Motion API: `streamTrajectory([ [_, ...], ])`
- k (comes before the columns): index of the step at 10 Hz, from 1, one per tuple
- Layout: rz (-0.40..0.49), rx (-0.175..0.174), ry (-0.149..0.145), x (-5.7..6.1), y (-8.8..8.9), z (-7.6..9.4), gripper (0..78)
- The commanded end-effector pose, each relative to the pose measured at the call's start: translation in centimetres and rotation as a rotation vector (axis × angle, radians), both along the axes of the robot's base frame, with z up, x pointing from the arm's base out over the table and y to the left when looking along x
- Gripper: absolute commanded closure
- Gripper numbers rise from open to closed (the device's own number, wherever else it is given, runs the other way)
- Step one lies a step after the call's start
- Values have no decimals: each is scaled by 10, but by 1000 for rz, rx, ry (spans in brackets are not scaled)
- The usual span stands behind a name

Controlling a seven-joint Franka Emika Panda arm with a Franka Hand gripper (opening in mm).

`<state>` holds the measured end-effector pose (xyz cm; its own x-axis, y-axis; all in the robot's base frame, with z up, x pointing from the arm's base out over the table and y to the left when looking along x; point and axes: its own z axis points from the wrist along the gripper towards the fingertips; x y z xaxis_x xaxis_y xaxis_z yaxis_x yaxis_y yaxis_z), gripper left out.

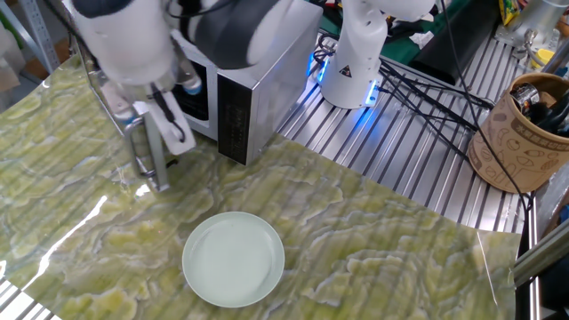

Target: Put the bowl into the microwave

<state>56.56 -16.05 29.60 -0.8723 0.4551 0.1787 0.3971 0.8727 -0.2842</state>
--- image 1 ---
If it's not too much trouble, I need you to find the shiny tape roll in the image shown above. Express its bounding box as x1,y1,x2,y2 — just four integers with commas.
509,82,541,112

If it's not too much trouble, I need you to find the long black box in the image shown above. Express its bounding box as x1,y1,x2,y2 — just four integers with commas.
408,0,501,85

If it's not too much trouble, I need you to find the aluminium profile bar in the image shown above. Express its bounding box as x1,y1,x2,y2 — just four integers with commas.
513,230,569,288

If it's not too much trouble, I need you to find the green marble pattern mat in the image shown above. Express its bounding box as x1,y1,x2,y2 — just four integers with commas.
0,55,522,320

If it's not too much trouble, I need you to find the dark glass microwave door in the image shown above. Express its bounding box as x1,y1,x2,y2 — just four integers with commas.
82,39,172,195

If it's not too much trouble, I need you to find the long black cable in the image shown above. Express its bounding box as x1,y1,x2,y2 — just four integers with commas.
437,0,534,212

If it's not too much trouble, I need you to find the white paper scrap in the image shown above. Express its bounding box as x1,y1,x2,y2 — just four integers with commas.
408,29,436,50

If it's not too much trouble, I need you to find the silver bracket with blue cap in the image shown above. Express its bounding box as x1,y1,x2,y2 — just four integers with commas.
177,57,204,97

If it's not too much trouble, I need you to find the black tools bundle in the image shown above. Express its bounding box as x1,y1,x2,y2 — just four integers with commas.
528,88,569,137

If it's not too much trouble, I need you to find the yellow snack bag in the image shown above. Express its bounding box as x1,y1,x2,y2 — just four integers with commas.
498,0,522,27

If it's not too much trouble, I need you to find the silver microwave oven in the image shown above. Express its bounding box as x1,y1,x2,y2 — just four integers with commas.
79,0,324,166

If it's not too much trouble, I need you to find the black cable bundle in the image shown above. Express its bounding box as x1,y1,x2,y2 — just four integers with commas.
377,57,495,161

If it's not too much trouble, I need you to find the green cloth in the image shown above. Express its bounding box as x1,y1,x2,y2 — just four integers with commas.
319,0,472,66

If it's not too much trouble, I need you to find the clear plastic bag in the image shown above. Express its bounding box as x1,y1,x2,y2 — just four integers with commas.
535,172,569,239

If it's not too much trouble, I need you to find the black coiled cable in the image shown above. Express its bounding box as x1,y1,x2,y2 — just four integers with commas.
312,33,340,68

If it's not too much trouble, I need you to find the small yellow object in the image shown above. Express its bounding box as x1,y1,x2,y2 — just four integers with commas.
531,47,557,70

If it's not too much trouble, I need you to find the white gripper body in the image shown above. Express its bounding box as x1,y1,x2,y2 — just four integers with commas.
132,91,196,156

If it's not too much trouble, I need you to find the brown printed cardboard bucket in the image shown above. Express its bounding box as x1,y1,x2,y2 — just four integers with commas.
467,72,569,195

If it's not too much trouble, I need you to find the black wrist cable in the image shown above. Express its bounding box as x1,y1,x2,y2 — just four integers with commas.
150,0,232,144

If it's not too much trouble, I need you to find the grey metal shelf upright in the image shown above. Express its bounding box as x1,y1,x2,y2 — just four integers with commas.
17,0,61,72

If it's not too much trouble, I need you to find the pale green plate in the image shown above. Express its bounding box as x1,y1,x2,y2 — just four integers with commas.
181,211,286,309

